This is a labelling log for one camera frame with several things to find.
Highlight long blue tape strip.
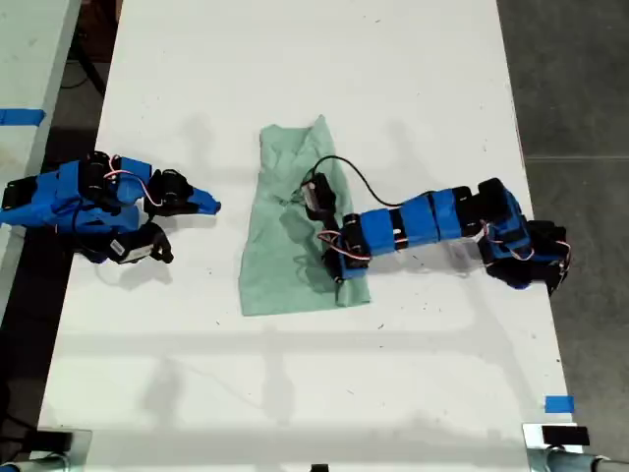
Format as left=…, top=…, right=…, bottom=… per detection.
left=0, top=107, right=47, bottom=127

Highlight pale green t-shirt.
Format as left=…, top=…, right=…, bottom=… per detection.
left=239, top=114, right=372, bottom=318

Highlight short blue tape strip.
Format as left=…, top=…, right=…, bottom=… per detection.
left=543, top=394, right=576, bottom=414

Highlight black camera cable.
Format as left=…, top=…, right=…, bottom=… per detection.
left=305, top=155, right=434, bottom=208

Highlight grey metal pole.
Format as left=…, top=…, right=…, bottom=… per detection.
left=527, top=445, right=629, bottom=472
left=0, top=453, right=68, bottom=472

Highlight white side table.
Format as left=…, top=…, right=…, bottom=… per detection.
left=0, top=0, right=83, bottom=316

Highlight metal corner plate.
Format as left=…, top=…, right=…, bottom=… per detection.
left=35, top=428, right=93, bottom=464
left=521, top=422, right=591, bottom=451

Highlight black floor cable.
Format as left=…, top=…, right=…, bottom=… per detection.
left=59, top=46, right=108, bottom=97

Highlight small black box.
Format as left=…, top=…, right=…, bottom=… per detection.
left=35, top=430, right=75, bottom=451
left=541, top=426, right=591, bottom=446

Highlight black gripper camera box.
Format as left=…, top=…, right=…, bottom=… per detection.
left=300, top=172, right=338, bottom=223
left=81, top=221, right=176, bottom=267

